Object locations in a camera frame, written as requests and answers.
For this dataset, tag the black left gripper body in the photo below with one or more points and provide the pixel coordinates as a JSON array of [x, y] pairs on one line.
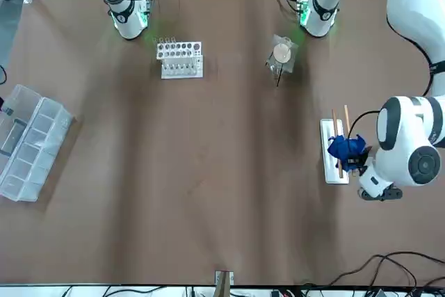
[[359, 164]]

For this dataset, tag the white test tube rack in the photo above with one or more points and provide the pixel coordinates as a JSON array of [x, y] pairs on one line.
[[179, 60]]

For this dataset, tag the thin black rod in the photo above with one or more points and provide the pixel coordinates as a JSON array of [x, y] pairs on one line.
[[278, 81]]

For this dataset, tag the brown post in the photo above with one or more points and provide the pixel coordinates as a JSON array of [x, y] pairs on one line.
[[223, 284]]

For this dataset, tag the blue rag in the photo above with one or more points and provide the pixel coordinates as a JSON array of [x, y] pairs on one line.
[[342, 147]]

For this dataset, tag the small green circuit board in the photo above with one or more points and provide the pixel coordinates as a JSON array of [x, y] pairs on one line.
[[301, 8]]

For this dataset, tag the white wooden rag rack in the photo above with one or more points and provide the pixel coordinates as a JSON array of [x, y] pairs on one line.
[[333, 172]]

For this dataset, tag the clear plastic compartment box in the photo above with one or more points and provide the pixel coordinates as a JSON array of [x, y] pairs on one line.
[[34, 151]]

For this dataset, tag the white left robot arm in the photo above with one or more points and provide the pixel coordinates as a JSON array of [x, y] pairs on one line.
[[410, 130]]

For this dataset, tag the glass flask with cork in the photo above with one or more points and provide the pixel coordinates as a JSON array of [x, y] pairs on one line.
[[281, 54]]

